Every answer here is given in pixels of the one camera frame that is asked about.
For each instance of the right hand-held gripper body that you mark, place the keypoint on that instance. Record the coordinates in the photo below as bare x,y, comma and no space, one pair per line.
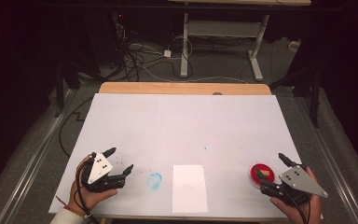
301,182

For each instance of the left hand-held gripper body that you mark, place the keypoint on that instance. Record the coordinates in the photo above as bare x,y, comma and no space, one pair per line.
100,168

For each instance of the person's right hand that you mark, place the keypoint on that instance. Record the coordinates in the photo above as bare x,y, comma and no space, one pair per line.
295,211

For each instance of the person's left hand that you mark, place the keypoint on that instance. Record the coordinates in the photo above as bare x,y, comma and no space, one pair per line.
90,197

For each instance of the white paper sheet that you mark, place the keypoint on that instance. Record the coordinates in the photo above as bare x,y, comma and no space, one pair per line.
189,189

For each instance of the black metal stand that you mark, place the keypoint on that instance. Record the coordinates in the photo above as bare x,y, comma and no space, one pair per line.
315,99
59,93

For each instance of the large white board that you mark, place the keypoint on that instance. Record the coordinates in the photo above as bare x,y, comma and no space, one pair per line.
183,130

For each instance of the wooden table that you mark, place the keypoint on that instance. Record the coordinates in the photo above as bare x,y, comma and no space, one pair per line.
183,88

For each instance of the white power adapter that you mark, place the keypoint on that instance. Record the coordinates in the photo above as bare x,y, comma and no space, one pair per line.
167,53

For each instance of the metal floor rail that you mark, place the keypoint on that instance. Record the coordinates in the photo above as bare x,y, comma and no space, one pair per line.
332,168
28,161

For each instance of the white metal desk frame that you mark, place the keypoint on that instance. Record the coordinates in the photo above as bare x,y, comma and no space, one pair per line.
223,29

